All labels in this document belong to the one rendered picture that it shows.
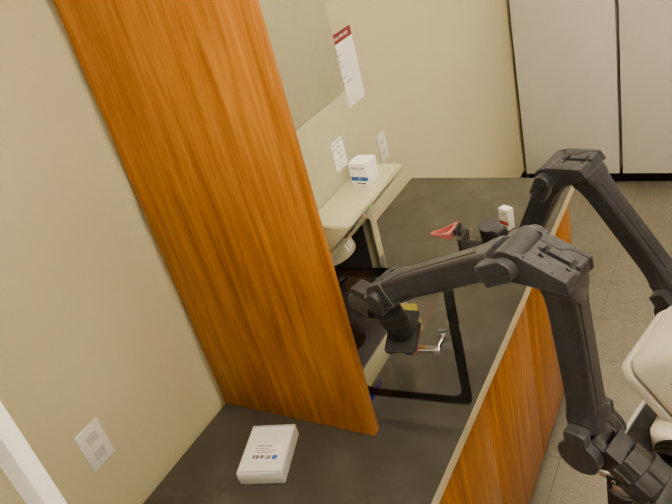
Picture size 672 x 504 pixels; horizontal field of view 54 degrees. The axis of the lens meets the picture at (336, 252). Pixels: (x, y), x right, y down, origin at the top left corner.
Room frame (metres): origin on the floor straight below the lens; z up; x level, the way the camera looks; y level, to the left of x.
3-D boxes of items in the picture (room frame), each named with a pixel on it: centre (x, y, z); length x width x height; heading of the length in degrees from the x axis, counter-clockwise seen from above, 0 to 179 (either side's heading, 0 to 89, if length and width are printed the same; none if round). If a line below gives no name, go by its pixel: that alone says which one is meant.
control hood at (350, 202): (1.46, -0.08, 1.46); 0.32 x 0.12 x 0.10; 144
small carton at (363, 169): (1.50, -0.12, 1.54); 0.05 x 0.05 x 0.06; 50
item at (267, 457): (1.26, 0.30, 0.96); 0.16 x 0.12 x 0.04; 163
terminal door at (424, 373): (1.28, -0.09, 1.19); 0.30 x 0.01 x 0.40; 60
